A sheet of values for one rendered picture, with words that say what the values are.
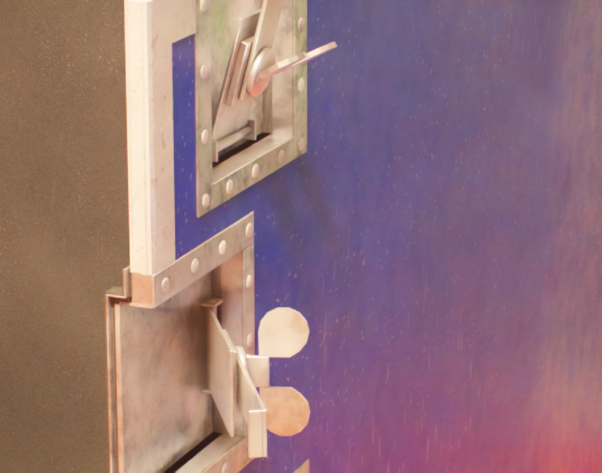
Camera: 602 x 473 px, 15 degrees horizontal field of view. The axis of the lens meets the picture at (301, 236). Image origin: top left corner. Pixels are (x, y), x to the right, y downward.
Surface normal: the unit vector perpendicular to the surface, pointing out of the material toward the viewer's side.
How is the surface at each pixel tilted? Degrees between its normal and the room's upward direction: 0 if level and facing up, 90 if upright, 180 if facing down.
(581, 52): 90
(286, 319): 86
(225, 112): 105
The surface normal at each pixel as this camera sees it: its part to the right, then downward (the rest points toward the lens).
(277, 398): -0.12, 0.22
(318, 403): 0.92, 0.11
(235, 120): 0.89, 0.36
